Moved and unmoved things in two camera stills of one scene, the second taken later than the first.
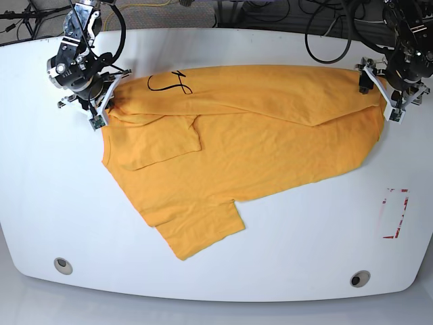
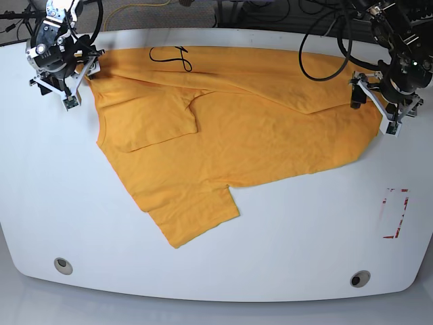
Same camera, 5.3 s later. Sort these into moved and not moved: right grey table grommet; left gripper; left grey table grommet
Moved: left gripper
Not moved: right grey table grommet; left grey table grommet
